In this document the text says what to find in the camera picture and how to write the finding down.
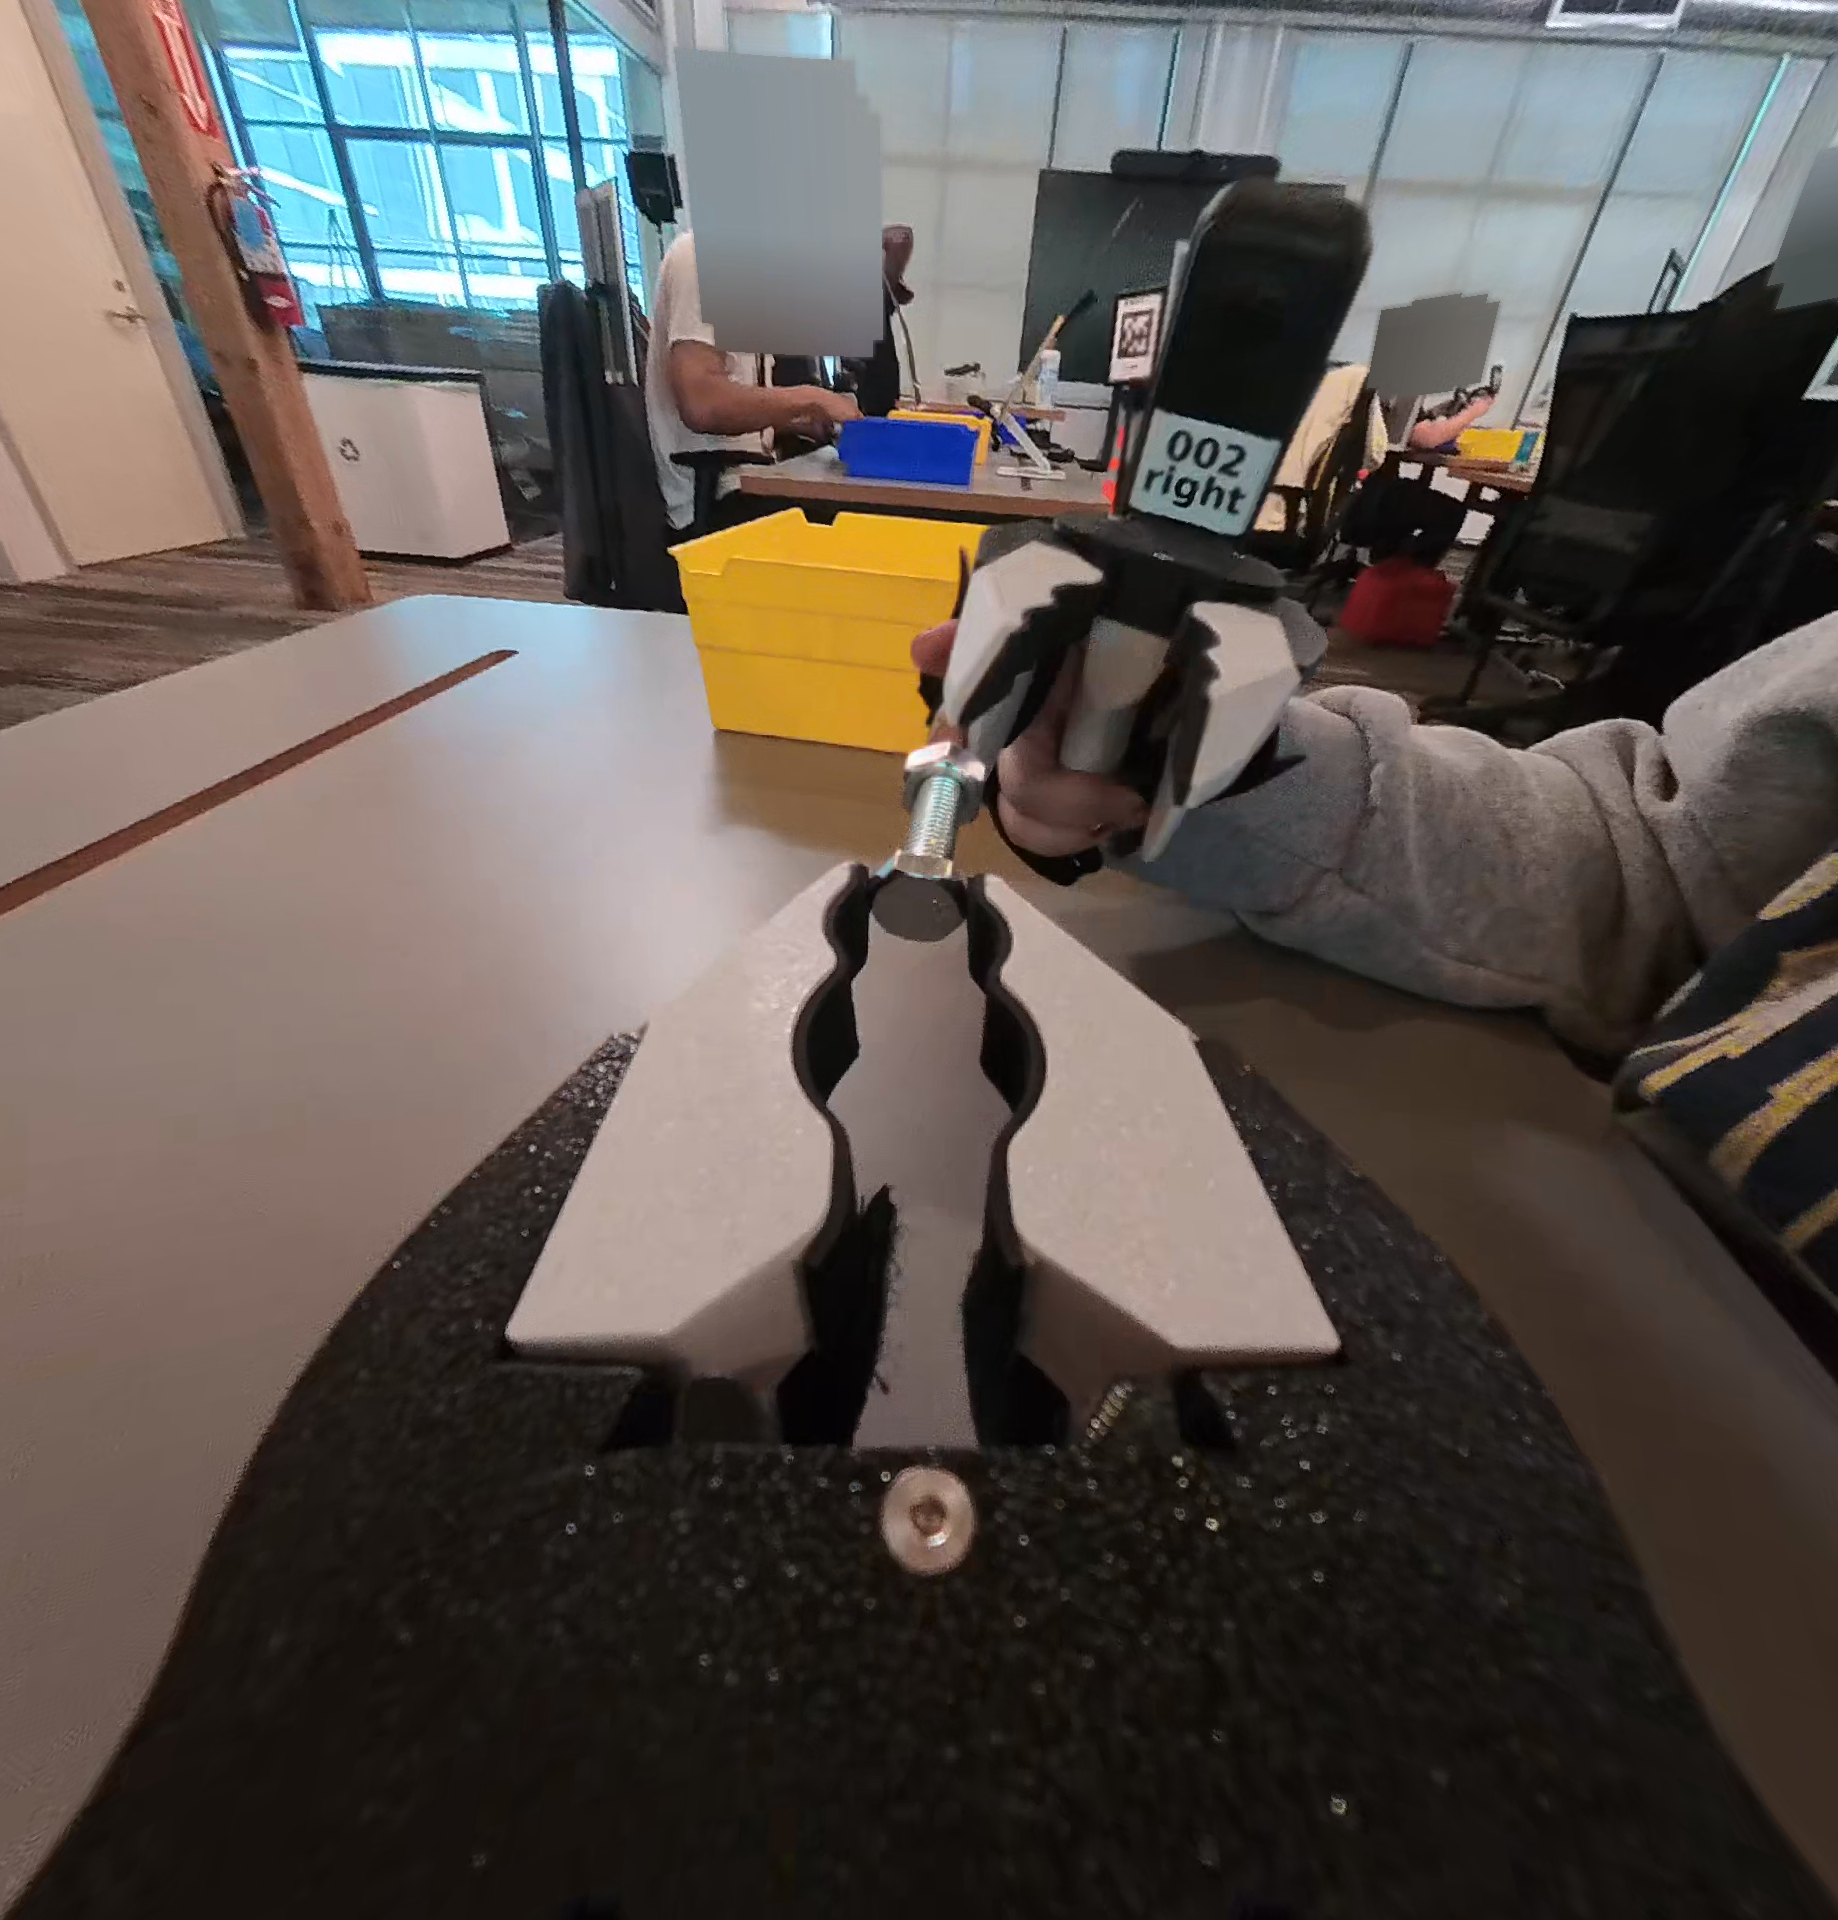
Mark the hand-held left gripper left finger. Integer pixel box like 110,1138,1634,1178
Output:
503,861,876,1442

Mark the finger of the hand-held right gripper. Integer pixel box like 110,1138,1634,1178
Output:
938,540,1113,755
1143,598,1308,864

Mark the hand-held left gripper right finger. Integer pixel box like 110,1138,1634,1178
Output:
964,875,1343,1404

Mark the zinc hex nut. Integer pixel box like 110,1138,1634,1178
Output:
902,739,999,820

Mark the steel hex bolt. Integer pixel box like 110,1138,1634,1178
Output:
867,795,996,946

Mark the person's grey sleeved right forearm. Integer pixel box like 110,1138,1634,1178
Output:
1144,592,1838,1058

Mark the person's right hand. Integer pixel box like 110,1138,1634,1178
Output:
910,621,1162,890

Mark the wooden office desk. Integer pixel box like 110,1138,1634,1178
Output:
740,448,1118,525

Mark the red bag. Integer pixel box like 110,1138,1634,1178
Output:
1337,558,1462,648

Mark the large dark screen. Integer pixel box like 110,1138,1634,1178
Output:
1022,167,1348,395

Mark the yellow plastic bin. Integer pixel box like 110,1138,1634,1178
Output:
666,507,999,631
701,645,953,755
686,607,964,675

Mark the blue plastic bin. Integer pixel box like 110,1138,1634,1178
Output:
836,415,984,488

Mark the black mesh office chair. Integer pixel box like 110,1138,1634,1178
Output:
1460,271,1838,738

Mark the white recycling cabinet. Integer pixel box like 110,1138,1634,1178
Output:
299,361,513,566

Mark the person's navy yellow striped top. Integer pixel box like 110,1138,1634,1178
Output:
1609,810,1838,1352

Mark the red fire extinguisher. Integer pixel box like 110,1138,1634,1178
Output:
204,163,306,335

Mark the white door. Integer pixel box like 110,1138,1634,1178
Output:
0,0,243,574

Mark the wooden post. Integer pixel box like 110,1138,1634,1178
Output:
86,0,376,612

